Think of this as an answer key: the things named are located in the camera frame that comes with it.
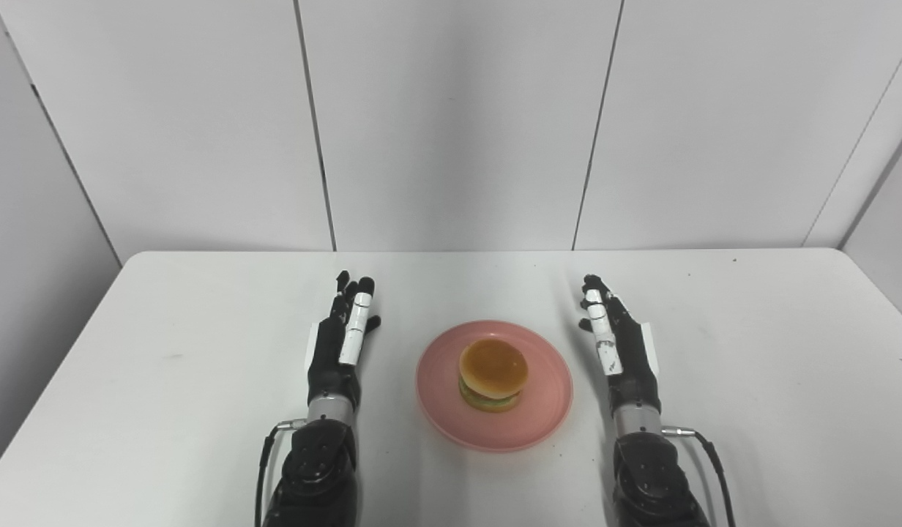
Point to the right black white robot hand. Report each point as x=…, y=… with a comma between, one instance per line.
x=627, y=351

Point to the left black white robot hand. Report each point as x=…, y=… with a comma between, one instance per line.
x=334, y=359

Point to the pink round plate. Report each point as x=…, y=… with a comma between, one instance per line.
x=539, y=395

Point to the toy hamburger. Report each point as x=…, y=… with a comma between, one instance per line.
x=493, y=372

